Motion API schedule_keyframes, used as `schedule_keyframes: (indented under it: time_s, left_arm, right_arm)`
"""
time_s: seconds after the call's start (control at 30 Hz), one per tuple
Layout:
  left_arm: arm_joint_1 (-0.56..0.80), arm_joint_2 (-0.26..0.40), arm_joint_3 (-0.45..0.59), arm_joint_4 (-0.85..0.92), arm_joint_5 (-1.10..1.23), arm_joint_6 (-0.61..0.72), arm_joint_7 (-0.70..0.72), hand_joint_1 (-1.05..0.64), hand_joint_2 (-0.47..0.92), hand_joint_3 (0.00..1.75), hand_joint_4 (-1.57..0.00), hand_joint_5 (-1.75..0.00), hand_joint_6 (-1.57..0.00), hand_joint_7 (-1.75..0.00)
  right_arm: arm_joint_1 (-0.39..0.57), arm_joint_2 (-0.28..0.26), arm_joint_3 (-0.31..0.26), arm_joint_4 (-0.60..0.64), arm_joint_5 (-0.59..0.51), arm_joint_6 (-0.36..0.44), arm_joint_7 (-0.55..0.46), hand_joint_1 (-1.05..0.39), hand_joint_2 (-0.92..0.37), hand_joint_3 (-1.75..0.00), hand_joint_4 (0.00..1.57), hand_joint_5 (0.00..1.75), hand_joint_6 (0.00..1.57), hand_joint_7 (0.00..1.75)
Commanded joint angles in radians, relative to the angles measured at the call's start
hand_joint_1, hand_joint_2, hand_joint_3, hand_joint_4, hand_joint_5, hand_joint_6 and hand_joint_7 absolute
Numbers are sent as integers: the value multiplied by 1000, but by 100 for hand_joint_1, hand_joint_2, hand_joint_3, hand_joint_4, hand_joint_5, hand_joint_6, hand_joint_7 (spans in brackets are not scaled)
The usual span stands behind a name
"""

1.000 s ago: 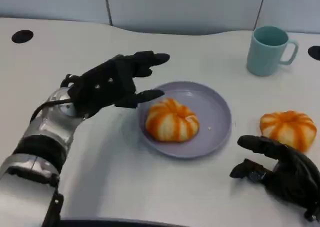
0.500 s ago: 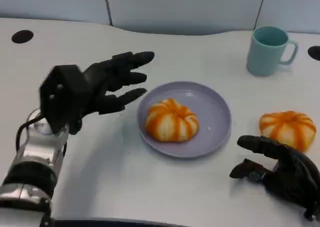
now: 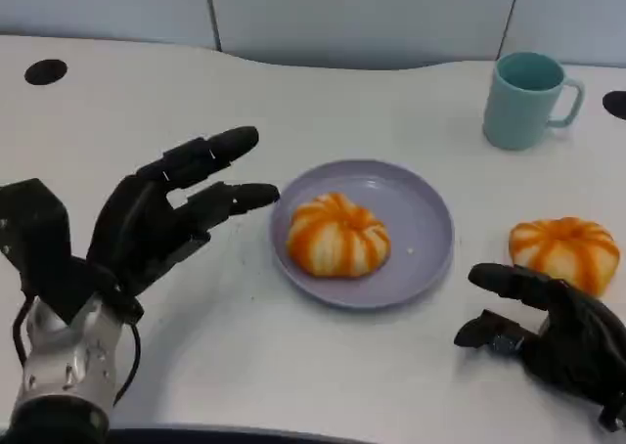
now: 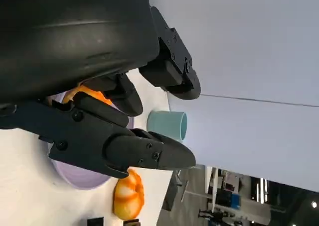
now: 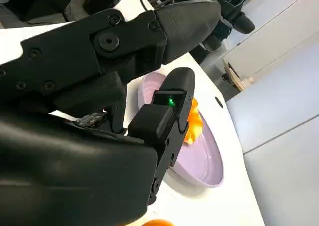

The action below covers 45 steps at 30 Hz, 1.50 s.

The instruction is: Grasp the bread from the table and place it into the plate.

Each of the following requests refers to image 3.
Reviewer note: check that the pale green mug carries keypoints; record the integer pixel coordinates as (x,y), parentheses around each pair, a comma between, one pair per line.
(516,114)

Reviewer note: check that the black round table grommet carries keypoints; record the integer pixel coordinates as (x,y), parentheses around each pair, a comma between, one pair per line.
(45,72)
(617,103)

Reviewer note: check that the orange white toy bread roll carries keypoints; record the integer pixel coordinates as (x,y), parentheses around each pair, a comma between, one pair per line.
(337,238)
(562,243)

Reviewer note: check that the blue-grey partition panel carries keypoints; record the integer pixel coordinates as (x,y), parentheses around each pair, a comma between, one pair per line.
(362,13)
(98,4)
(572,9)

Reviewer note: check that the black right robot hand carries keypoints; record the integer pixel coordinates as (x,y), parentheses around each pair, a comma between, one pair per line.
(577,346)

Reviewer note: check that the dark robot torso edge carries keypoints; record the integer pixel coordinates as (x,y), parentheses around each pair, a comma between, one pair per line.
(220,436)

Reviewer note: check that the lilac plate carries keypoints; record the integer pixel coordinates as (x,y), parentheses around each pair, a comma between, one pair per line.
(420,219)

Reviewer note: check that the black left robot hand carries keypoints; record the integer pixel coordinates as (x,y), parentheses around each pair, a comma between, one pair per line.
(132,238)

